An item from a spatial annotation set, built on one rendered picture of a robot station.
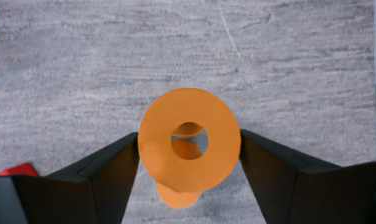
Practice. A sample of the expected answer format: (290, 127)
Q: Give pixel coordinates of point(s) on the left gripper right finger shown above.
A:
(292, 187)

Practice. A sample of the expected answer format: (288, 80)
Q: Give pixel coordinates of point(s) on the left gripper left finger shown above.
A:
(93, 190)

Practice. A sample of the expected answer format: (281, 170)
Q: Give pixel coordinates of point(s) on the orange cup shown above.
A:
(188, 128)
(164, 115)
(189, 150)

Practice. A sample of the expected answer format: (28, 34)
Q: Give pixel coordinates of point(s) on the red cube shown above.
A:
(22, 167)

